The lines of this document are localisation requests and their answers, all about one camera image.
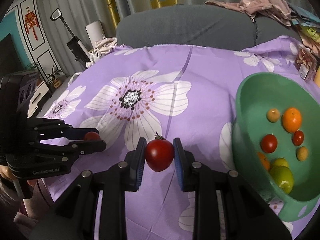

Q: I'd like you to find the orange mandarin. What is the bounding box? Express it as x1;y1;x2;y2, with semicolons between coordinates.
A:
257;152;270;171
281;107;302;133

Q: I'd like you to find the green tomato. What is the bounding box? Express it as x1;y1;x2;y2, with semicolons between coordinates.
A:
269;166;294;194
270;158;289;168

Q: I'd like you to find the red tomato with stem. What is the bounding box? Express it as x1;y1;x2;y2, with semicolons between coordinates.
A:
260;134;278;153

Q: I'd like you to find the green plastic bowl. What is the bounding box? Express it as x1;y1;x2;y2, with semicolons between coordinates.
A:
232;73;319;222

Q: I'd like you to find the yellow-brown longan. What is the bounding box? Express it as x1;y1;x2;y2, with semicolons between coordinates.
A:
266;108;280;123
296;146;309;161

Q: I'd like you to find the person left hand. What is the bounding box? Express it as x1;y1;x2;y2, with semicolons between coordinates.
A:
0;165;37;186

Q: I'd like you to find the black phone tripod stand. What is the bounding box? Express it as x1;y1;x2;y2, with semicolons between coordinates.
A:
50;8;90;69

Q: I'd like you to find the white paper roll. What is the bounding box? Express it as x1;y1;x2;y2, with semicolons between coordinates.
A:
86;21;105;48

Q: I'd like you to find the red chinese knot decoration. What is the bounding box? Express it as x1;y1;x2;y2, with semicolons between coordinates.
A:
24;7;39;41

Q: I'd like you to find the yellow bottle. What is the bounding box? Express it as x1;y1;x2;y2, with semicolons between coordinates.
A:
313;66;320;87

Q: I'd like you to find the dried fruit snack box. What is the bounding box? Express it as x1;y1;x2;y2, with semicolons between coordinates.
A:
295;46;318;82

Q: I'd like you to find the grey sofa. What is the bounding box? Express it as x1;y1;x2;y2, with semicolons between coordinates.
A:
116;4;301;51

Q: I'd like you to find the stack of folded clothes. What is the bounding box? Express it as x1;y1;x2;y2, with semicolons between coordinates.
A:
287;2;319;57

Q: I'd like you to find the pink crumpled cloth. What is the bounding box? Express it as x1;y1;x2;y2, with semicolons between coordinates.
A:
205;0;291;27

